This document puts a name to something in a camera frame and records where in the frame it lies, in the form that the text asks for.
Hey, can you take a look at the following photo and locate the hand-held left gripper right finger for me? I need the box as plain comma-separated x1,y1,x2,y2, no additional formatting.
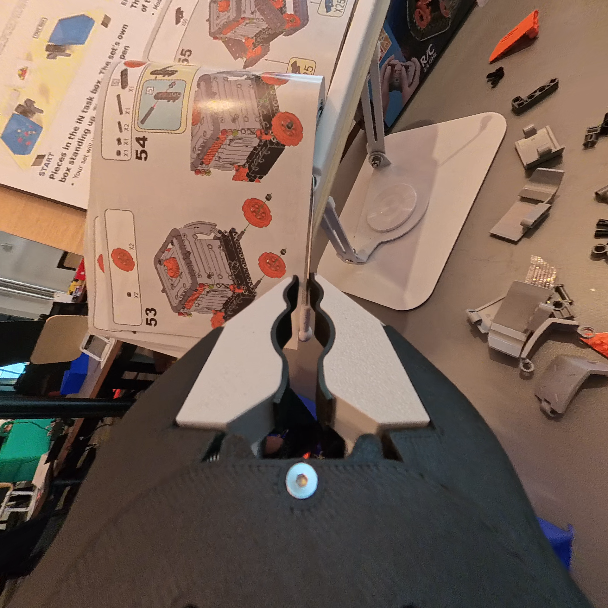
310,275,431,450

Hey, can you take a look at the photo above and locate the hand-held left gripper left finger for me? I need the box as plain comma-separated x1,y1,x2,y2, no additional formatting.
175,275,299,447

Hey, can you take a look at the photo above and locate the thin wire with white tip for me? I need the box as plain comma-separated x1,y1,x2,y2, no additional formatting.
297,176,317,343

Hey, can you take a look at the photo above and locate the grey large shell panel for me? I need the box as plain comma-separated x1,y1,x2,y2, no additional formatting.
465,280,594,376

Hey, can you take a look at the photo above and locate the black metal bar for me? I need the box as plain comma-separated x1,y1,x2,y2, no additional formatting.
0,398,136,420

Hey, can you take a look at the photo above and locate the printed instruction booklet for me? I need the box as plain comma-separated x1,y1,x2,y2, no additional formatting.
88,0,362,357

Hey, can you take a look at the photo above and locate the grey arched panel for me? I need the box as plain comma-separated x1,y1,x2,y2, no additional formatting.
534,355,608,418

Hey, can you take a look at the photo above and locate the small clear plastic bag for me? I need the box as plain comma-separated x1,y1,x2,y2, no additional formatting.
525,256,557,288

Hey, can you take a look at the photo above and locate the light grey holed curved panel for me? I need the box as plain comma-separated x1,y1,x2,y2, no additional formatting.
489,168,565,244

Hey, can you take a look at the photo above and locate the orange ridged wedge panel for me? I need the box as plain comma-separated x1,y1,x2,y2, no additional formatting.
579,332,608,359

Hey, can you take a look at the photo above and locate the white book stand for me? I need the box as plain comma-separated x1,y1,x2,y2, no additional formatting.
0,185,88,243

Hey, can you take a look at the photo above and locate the dark grey short bent liftarm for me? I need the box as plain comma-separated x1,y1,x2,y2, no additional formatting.
511,78,560,115

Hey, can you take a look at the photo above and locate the black axle pin connector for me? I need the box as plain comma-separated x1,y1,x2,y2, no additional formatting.
584,114,608,145

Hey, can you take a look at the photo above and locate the printed toy packaging box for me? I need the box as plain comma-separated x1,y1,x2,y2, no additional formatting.
382,0,478,131

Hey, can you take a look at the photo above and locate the printed task sheet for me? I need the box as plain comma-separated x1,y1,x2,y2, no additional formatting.
0,0,162,210

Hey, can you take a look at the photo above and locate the orange curved toy piece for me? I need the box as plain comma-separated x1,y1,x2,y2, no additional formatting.
488,10,541,63

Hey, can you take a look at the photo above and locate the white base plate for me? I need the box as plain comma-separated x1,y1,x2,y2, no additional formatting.
317,111,508,312

